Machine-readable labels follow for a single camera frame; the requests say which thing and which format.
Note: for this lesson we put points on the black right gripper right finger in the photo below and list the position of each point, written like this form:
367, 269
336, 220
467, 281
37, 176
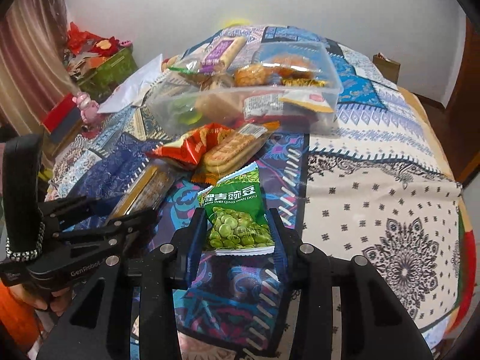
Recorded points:
375, 325

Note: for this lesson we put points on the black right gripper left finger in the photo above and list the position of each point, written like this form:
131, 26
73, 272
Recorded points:
97, 325

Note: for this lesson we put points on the red cracker snack bag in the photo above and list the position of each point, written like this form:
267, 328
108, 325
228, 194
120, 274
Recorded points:
187, 151

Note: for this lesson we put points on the green pea snack bag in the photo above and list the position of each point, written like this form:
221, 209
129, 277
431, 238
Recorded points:
236, 214

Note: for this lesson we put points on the toast slice snack pack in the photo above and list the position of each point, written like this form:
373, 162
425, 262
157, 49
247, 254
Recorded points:
221, 105

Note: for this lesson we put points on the left hand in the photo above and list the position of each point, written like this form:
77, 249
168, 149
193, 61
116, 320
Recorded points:
57, 302

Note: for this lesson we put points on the orange left sleeve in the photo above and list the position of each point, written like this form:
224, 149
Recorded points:
19, 317

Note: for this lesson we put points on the golden wafer bar pack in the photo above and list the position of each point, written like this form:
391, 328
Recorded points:
147, 191

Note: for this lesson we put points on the red box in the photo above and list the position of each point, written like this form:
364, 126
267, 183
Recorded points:
62, 119

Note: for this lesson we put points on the patchwork blue bed quilt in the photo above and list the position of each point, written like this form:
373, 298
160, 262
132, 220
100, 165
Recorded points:
375, 184

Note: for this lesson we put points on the pink plush toy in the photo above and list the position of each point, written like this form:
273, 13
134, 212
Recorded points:
88, 109

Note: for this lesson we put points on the green storage box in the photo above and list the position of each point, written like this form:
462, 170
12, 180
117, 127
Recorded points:
101, 82

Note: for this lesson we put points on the striped brown curtain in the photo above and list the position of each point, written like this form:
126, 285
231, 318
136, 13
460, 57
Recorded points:
33, 77

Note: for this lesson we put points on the red decorations pile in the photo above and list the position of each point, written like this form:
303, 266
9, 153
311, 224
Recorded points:
79, 41

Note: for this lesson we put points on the biscuit stack clear pack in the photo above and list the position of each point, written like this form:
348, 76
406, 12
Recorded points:
234, 152

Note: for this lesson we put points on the brown wooden door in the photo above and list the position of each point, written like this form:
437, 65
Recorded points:
462, 115

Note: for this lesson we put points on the red white snack packet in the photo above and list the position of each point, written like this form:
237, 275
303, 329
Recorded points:
287, 103

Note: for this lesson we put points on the clear plastic storage box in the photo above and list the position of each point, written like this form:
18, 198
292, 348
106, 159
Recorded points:
172, 101

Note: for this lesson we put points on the brown cardboard box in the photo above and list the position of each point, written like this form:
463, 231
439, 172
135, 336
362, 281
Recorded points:
389, 68

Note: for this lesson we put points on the purple label biscuit bar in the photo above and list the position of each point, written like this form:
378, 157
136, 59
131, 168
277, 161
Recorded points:
222, 54

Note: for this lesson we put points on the yellow snack packet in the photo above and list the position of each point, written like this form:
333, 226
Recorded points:
304, 82

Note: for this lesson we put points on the fried snack clear bag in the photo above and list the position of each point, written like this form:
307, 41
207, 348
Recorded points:
270, 72

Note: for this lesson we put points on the yellow hoop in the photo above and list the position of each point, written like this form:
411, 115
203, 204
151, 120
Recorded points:
236, 22

